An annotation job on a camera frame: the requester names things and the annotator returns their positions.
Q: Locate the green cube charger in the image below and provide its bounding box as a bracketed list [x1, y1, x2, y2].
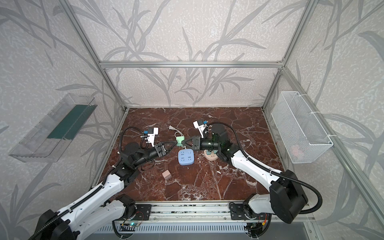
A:
[176, 136, 185, 147]

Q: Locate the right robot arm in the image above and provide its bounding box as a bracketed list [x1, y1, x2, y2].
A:
[182, 121, 323, 224]

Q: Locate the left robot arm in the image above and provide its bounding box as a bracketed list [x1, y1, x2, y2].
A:
[30, 141, 177, 240]

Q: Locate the blue square power strip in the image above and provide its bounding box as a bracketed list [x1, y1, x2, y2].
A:
[178, 149, 195, 166]

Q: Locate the pink round power strip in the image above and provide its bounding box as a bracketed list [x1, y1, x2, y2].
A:
[204, 150, 219, 161]

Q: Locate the pink cube charger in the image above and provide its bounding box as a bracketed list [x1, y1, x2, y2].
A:
[162, 170, 172, 180]

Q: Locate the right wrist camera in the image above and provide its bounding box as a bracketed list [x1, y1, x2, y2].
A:
[193, 120, 209, 139]

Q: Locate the white power strip cable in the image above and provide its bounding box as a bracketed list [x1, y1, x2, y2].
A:
[167, 125, 184, 139]

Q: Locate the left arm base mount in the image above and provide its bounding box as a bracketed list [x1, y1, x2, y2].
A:
[117, 204, 152, 222]

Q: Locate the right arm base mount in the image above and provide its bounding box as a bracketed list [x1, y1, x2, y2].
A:
[229, 202, 269, 221]

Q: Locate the white wire mesh basket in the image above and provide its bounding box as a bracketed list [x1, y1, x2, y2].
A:
[272, 91, 333, 164]

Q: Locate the clear plastic wall bin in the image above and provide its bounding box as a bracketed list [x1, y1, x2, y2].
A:
[9, 94, 98, 163]

